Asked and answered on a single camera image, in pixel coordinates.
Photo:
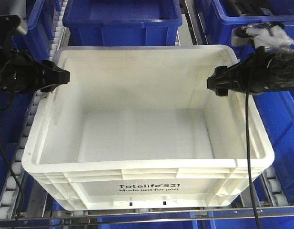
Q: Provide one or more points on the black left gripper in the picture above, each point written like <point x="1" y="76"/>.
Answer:
<point x="20" y="73"/>

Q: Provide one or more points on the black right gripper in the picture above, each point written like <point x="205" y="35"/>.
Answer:
<point x="253" y="76"/>

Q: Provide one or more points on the white plastic tote bin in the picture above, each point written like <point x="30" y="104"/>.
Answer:
<point x="136" y="127"/>

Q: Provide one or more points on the blue bin left near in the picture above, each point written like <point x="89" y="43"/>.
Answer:
<point x="11" y="126"/>

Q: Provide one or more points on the blue bin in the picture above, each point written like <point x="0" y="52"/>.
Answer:
<point x="276" y="110"/>
<point x="220" y="17"/>
<point x="11" y="126"/>
<point x="123" y="22"/>
<point x="40" y="18"/>

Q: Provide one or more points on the blue bin left far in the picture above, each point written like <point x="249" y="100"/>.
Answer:
<point x="40" y="18"/>

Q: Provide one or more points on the blue bin right far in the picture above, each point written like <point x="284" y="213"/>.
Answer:
<point x="220" y="17"/>

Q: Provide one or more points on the blue bin right near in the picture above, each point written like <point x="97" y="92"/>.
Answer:
<point x="276" y="110"/>

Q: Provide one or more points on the blue bin behind centre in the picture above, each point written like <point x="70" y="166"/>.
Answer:
<point x="123" y="22"/>

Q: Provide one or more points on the metal front shelf bar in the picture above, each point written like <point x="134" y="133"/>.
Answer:
<point x="91" y="218"/>

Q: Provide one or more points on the blue bin lower shelf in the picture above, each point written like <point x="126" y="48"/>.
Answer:
<point x="146" y="223"/>

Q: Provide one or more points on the fuzzy grey arm sleeve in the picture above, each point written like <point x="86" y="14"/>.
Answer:
<point x="281" y="69"/>

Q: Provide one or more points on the right white roller track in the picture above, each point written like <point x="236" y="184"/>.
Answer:
<point x="273" y="188"/>

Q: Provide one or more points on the white roller track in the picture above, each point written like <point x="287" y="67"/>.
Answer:
<point x="273" y="188"/>
<point x="15" y="182"/>

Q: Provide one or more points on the left white roller track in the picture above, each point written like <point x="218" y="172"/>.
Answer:
<point x="15" y="182"/>

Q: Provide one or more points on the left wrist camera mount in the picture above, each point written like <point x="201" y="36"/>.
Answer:
<point x="11" y="25"/>

